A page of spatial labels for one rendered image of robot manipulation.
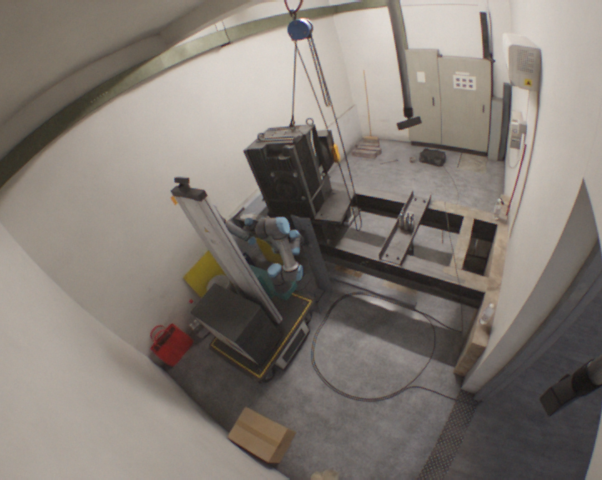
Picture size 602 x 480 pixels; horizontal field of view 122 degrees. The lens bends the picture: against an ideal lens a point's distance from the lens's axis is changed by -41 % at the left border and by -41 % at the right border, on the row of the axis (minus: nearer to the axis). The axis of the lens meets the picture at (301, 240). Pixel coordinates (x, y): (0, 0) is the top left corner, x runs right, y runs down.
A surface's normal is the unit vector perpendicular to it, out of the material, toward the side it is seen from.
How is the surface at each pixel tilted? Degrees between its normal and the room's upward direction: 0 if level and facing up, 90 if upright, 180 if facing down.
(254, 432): 0
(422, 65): 90
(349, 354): 0
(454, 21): 90
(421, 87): 90
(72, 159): 90
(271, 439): 0
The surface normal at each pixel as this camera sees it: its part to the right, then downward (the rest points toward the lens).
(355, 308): -0.26, -0.69
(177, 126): 0.79, 0.24
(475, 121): -0.55, 0.68
